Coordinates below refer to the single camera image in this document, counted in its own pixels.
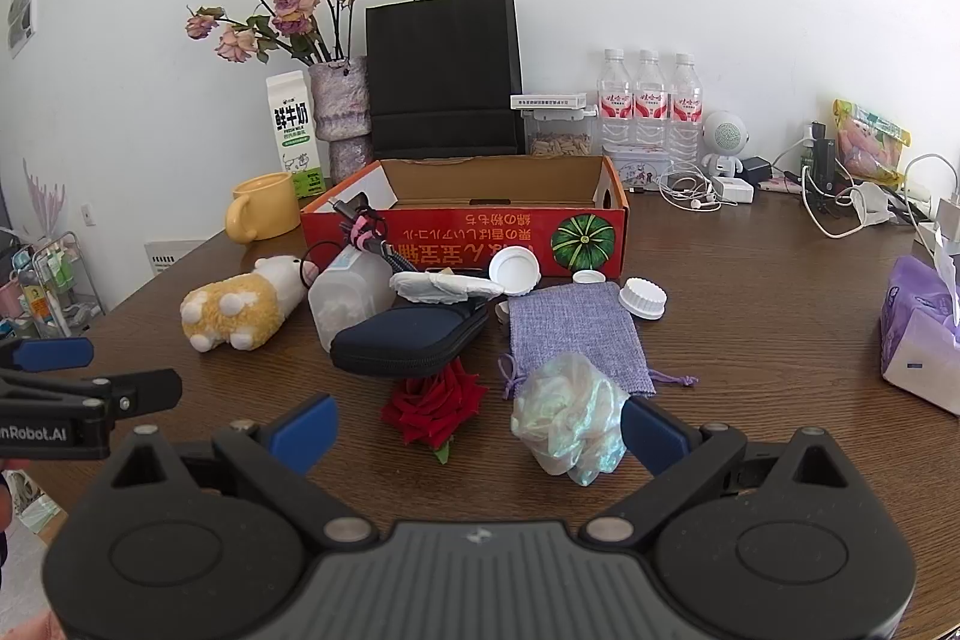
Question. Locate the clear container with seeds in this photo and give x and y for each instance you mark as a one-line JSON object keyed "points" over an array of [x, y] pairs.
{"points": [[559, 144]]}

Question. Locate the white milk carton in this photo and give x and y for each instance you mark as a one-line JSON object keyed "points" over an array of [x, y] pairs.
{"points": [[291, 123]]}

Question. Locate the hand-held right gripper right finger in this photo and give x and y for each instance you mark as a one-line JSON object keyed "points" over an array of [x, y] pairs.
{"points": [[652, 437]]}

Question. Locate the black power adapter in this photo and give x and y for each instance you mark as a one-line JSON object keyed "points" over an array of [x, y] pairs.
{"points": [[754, 169]]}

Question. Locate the yellow snack packet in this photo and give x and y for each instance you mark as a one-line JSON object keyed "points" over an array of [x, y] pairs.
{"points": [[870, 149]]}

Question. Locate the white flat box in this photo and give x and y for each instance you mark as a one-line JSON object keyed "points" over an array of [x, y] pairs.
{"points": [[547, 101]]}

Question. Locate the wide white cap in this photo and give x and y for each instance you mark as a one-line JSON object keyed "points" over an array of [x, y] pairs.
{"points": [[514, 269]]}

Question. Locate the purple mottled vase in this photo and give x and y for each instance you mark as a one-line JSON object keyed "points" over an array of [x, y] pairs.
{"points": [[341, 108]]}

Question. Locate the yellow mug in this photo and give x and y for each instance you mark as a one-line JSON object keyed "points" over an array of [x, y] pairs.
{"points": [[266, 209]]}

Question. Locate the purple tissue pack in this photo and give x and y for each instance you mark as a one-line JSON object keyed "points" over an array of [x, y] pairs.
{"points": [[919, 332]]}

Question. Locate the white robot speaker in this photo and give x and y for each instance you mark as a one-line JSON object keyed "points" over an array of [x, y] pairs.
{"points": [[726, 132]]}

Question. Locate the iridescent bath pouf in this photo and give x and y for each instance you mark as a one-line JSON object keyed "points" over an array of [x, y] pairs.
{"points": [[562, 415]]}

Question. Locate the small white cap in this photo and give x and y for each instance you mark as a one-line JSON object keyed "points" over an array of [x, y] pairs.
{"points": [[589, 278]]}

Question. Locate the white charger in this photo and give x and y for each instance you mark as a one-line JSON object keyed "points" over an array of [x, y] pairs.
{"points": [[733, 189]]}

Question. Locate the black paper bag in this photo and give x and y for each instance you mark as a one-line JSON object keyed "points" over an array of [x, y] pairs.
{"points": [[442, 70]]}

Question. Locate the navy zipper pouch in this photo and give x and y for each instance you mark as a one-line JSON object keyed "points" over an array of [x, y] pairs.
{"points": [[405, 340]]}

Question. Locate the yellow white plush toy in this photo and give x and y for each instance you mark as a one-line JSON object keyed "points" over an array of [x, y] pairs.
{"points": [[240, 302]]}

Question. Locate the white tin box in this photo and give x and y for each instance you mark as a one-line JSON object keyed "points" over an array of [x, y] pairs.
{"points": [[637, 168]]}

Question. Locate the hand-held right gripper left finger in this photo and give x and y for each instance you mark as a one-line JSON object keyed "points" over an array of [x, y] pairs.
{"points": [[304, 430]]}

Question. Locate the white earphones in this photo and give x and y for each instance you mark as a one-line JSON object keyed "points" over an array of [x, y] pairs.
{"points": [[679, 184]]}

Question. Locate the white wall socket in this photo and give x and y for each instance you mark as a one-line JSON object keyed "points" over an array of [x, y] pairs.
{"points": [[88, 213]]}

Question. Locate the pink pen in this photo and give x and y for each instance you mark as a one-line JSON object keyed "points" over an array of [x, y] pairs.
{"points": [[780, 184]]}

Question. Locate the white face mask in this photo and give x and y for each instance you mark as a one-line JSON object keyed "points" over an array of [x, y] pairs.
{"points": [[442, 286]]}

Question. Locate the red rose flower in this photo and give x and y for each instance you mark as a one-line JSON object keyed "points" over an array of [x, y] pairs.
{"points": [[431, 411]]}

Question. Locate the translucent plastic box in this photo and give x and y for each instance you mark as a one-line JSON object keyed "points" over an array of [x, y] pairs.
{"points": [[341, 302]]}

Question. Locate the white power strip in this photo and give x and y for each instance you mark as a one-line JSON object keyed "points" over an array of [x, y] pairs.
{"points": [[941, 235]]}

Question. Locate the purple plant wall sticker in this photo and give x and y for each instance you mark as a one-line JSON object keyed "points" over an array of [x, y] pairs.
{"points": [[41, 197]]}

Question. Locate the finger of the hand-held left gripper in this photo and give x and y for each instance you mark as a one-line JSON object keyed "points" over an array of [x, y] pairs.
{"points": [[142, 389], [52, 351]]}

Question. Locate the ribbed white cap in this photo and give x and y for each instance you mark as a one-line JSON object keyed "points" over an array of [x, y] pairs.
{"points": [[643, 299]]}

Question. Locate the green spray bottle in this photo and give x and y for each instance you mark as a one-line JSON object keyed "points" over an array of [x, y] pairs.
{"points": [[808, 156]]}

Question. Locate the metal storage rack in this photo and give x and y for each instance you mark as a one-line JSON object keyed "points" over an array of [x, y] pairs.
{"points": [[45, 287]]}

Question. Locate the red cardboard box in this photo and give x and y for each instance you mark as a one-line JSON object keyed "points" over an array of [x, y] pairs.
{"points": [[450, 239]]}

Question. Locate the black stand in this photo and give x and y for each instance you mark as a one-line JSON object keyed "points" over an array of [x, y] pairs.
{"points": [[826, 160]]}

